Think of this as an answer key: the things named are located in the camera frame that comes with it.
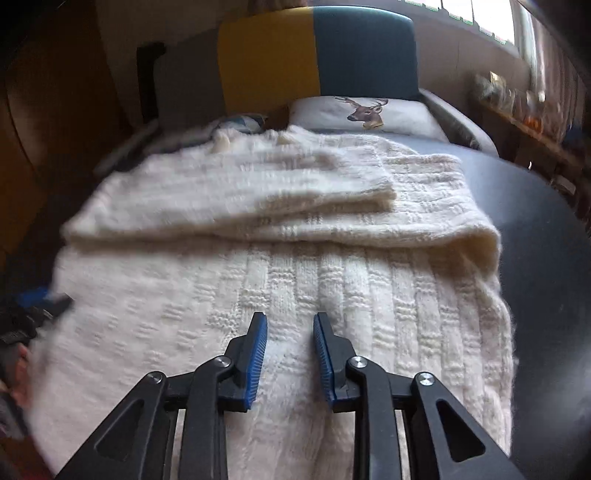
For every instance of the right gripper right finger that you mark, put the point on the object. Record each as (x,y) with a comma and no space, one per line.
(397,415)

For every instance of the wooden side table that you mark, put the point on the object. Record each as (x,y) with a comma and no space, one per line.
(526,129)

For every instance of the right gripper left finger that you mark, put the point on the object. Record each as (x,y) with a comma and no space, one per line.
(177,421)

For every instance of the wooden wardrobe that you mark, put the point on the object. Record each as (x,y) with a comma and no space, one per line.
(60,113)

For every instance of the cream knitted sweater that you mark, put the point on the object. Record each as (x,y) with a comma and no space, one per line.
(169,261)

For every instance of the geometric pattern pillow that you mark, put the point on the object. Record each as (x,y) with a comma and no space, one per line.
(248,123)

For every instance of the window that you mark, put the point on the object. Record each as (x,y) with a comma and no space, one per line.
(491,17)

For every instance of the tricolour sofa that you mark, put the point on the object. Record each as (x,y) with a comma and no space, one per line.
(263,63)

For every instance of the pink curtain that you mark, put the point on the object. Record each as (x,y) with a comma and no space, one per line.
(555,77)

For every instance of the deer print pillow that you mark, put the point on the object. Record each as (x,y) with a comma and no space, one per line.
(403,117)

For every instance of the person's hand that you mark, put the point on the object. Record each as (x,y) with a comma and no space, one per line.
(20,389)

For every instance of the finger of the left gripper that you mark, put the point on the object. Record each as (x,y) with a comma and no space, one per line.
(40,306)

